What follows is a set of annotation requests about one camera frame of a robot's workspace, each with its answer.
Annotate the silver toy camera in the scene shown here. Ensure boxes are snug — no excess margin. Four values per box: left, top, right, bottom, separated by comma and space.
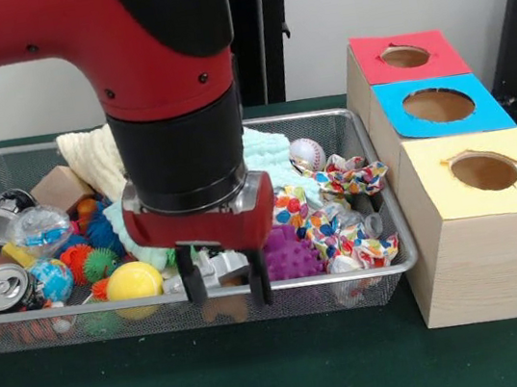
158, 244, 254, 297

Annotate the cream waffle cloth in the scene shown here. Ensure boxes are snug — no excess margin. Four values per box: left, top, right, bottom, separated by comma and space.
54, 121, 133, 210

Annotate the white baseball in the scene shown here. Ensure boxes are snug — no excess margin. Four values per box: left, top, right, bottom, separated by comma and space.
288, 135, 329, 175

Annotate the mint waffle cloth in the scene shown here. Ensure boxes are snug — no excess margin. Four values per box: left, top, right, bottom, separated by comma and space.
93, 116, 331, 278

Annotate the yellow ball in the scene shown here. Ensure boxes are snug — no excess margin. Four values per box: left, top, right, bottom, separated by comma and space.
102, 258, 167, 304

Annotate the purple spiky ball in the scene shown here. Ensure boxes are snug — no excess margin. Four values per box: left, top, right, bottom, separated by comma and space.
258, 219, 328, 284

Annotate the shallow clear mesh bin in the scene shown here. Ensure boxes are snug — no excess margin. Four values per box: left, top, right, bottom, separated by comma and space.
0, 89, 424, 363

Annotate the colourful confetti print packet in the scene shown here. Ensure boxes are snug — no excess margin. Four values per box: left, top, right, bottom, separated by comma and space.
263, 145, 402, 285

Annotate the dark green tablecloth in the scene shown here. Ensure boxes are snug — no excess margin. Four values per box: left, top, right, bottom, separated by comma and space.
0, 62, 517, 387

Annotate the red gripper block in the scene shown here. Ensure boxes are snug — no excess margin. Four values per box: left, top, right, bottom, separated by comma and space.
118, 171, 293, 326

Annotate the blue globe ball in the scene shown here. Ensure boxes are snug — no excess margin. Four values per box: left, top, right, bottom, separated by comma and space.
26, 253, 79, 307

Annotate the black pedestal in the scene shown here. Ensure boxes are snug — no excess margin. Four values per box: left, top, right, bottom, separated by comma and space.
223, 0, 325, 109

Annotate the wooden box with three holes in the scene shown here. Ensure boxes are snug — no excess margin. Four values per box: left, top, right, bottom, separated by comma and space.
337, 13, 517, 340

